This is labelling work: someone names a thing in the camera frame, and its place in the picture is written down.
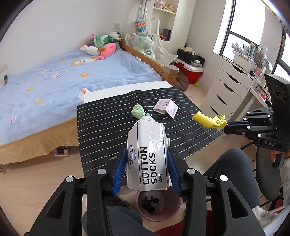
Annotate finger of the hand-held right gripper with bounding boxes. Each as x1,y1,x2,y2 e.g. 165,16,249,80
223,126,278,138
227,108,274,126

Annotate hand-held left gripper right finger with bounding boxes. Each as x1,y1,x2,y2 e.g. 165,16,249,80
166,148,265,236

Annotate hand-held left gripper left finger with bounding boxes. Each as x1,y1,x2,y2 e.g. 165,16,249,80
24,147,129,236

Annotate yellow plastic clip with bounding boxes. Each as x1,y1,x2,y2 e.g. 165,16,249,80
192,111,227,130

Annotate black carabiner clip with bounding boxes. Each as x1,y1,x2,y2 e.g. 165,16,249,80
142,196,160,214

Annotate pink trash bin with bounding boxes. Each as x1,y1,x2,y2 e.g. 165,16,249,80
136,189,182,221

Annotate white sock box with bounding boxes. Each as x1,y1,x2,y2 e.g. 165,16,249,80
127,120,170,192

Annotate green sock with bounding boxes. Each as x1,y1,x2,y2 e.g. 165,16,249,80
131,103,145,119

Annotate small pink paper box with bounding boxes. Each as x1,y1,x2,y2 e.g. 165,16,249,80
153,99,179,119

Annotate person's right hand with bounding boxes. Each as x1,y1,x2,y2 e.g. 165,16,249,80
268,150,290,163

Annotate white drawer cabinet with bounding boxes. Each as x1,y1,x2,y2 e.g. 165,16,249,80
200,57,259,124

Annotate person's left leg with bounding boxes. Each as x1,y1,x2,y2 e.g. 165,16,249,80
82,204,145,236

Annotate black striped mat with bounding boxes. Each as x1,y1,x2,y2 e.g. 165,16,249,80
76,87,223,177

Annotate red cloth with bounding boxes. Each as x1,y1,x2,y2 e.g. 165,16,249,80
154,221,188,236

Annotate toy blocks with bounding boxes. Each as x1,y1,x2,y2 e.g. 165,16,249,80
53,146,69,157

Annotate clear storage box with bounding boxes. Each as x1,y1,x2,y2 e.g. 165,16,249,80
232,50,256,72

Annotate brown cushion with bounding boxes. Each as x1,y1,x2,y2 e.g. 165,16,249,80
174,73,189,91

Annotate red cooler box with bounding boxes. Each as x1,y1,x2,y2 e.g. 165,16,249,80
174,58,204,84

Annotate row of books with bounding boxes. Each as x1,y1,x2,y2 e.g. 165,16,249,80
242,41,272,68

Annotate person's white patterned shirt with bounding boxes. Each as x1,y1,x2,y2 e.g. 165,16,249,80
251,203,290,229

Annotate black bags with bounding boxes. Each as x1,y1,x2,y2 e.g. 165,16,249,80
177,49,206,67

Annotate clear plastic box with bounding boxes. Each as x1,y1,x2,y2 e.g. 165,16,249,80
163,64,180,75

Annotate window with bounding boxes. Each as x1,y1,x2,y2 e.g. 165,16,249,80
213,0,290,73

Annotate light blue blanket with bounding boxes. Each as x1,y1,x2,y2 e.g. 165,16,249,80
0,49,162,146

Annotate white fabric folding chair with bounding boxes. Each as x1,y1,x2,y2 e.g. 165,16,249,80
126,32,178,66

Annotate wooden bed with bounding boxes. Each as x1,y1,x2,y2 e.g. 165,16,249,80
0,42,179,168

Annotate teal unicorn plush toy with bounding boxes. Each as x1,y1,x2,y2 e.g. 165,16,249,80
131,32,157,61

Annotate pink whale plush toy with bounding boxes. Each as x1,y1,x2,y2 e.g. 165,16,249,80
95,43,117,61

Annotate white seal plush toy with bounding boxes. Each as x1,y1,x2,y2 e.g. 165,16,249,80
79,45,101,56

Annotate green striped plush toy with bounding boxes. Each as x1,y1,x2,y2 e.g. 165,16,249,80
93,34,114,48

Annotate rainbow bag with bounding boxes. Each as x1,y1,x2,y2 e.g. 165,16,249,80
135,20,148,33

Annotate purple plush toy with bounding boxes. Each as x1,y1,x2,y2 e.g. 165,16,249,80
85,34,96,47

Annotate white green plush toy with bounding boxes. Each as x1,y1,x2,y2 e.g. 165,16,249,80
109,31,123,42

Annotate white arched tube frame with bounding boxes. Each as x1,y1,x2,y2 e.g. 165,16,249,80
151,18,162,37

